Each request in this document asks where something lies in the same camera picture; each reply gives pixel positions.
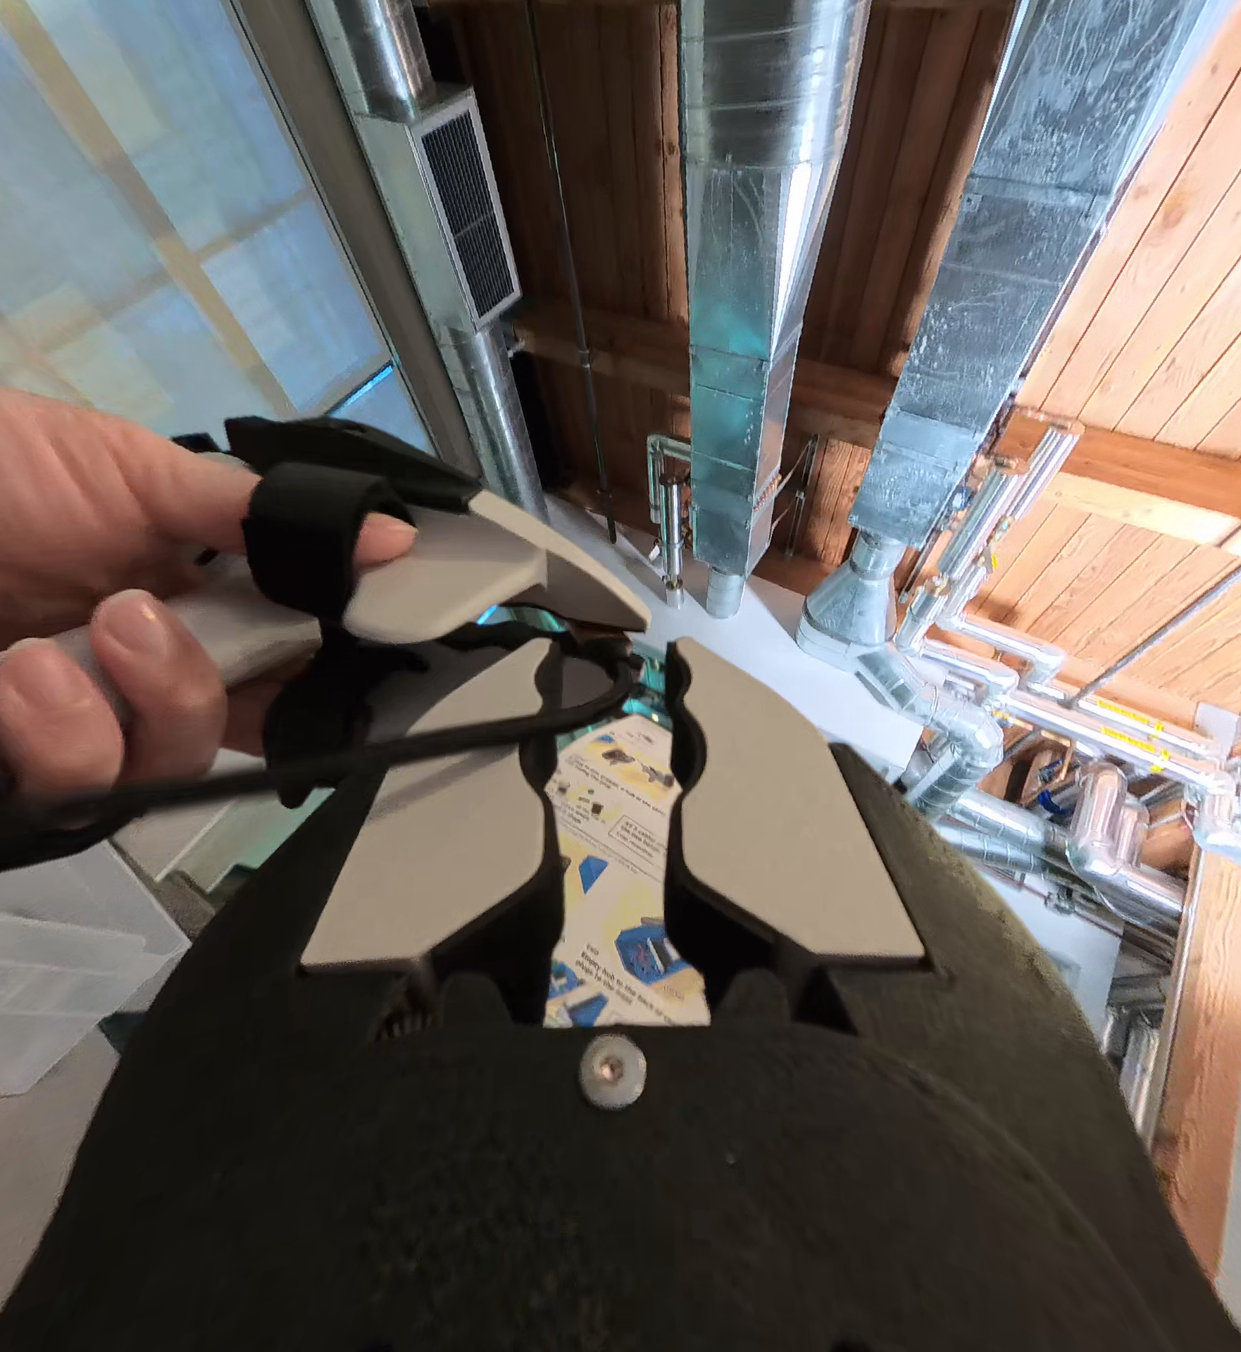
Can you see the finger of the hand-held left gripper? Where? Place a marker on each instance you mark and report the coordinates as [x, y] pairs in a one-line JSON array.
[[586, 586]]

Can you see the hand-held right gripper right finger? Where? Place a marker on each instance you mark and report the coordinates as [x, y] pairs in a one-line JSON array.
[[804, 848]]

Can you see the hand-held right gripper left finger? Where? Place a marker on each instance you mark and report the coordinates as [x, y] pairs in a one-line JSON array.
[[444, 866]]

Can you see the clear plastic bin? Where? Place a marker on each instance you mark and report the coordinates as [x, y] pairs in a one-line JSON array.
[[29, 980]]

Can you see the person's left hand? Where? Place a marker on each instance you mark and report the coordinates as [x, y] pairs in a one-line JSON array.
[[59, 529]]

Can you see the printed instruction sheet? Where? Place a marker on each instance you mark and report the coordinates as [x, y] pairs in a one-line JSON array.
[[622, 907]]

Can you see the thin black ceiling pipe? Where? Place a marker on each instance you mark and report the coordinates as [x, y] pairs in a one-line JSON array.
[[575, 312]]

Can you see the cluster of silver pipes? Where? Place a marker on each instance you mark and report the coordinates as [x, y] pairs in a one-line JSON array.
[[1105, 728]]

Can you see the white vent grille box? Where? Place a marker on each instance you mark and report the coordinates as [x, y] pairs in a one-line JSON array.
[[466, 213]]

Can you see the large glass window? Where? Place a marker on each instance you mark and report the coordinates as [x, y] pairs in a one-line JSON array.
[[138, 190]]

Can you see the round silver air duct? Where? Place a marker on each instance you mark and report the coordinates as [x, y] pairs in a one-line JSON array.
[[497, 420]]

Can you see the rectangular silver air duct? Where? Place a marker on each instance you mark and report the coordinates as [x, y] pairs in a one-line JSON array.
[[745, 262]]

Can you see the wooden post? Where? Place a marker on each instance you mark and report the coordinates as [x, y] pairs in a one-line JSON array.
[[1212, 1059]]

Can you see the large insulated silver duct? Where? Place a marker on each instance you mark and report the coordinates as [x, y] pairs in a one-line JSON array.
[[1024, 262]]

